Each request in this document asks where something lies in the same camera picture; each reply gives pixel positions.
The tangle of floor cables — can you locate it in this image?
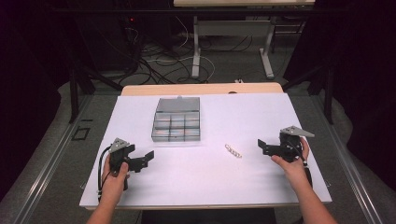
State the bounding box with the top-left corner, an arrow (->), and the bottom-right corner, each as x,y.
124,15 -> 260,86

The white desk with legs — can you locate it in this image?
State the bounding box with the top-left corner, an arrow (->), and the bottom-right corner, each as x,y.
173,0 -> 316,80

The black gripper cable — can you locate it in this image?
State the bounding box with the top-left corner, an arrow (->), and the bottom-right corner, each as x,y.
287,140 -> 314,189
97,145 -> 112,203

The small silver chain bracelet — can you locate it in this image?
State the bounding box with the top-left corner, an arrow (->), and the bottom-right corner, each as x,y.
224,143 -> 243,160

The person's right hand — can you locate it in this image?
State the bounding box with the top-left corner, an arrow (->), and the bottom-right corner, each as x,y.
270,136 -> 311,190

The person's left hand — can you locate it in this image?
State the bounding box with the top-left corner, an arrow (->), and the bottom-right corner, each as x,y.
100,154 -> 131,205

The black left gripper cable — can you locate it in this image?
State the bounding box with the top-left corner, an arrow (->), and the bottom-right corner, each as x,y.
97,145 -> 112,203

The aluminium floor rail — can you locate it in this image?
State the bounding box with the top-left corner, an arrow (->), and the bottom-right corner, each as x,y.
311,94 -> 384,224
12,94 -> 94,224

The clear plastic compartment box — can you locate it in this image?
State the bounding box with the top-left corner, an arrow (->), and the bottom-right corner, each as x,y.
150,95 -> 202,144

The black metal stand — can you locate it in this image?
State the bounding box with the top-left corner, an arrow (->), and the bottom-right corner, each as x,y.
66,59 -> 124,125
281,63 -> 335,125

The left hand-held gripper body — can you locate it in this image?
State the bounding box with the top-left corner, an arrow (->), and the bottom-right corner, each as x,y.
107,137 -> 137,177

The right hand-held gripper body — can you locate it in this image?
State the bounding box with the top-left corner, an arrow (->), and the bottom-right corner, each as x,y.
277,125 -> 316,163

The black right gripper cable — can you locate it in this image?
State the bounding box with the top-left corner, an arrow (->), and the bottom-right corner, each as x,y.
287,140 -> 314,189

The white table mat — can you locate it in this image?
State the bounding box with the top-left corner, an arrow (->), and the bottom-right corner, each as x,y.
78,92 -> 333,210

